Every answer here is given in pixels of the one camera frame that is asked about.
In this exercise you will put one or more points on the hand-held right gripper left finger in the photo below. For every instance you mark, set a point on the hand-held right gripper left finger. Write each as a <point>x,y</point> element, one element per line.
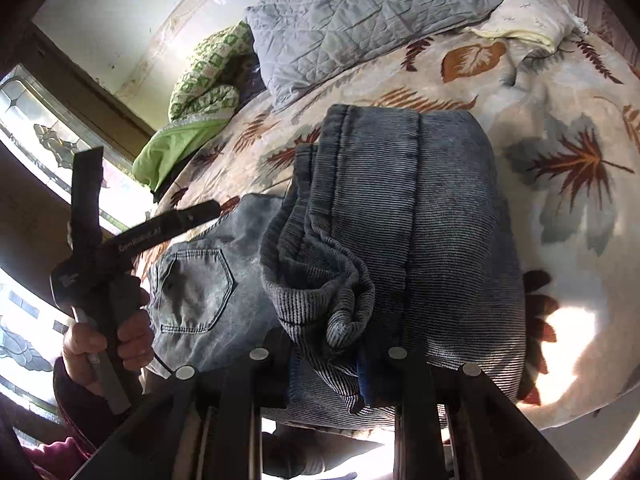
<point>240,410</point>

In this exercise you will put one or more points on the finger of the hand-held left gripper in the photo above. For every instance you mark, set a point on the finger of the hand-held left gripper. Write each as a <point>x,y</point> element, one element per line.
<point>170,220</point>
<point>90,195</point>

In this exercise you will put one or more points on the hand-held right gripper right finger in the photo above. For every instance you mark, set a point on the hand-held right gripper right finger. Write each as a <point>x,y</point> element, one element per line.
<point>377,380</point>

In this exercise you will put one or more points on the grey-blue denim pants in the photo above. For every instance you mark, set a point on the grey-blue denim pants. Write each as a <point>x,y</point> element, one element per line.
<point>400,240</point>

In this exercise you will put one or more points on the person's left forearm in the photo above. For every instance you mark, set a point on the person's left forearm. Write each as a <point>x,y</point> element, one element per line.
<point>75,420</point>

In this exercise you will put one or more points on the person's left hand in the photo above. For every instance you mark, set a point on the person's left hand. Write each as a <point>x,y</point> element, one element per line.
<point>135,335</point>

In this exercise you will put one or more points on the stained glass window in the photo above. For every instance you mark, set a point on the stained glass window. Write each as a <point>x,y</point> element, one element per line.
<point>30,110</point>

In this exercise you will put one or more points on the green patterned pillow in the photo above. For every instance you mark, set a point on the green patterned pillow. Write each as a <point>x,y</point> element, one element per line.
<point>200,95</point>

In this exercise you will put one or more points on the leaf print blanket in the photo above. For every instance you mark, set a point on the leaf print blanket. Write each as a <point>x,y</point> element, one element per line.
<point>560,220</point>

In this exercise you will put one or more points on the grey quilted pillow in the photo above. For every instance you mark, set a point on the grey quilted pillow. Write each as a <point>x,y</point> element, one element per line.
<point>360,15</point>

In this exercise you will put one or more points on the cream printed pillow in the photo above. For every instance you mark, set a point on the cream printed pillow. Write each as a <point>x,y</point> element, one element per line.
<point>530,10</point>

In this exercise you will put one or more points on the striped maroon cloth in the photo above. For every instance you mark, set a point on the striped maroon cloth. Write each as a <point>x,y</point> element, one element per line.
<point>600,0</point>

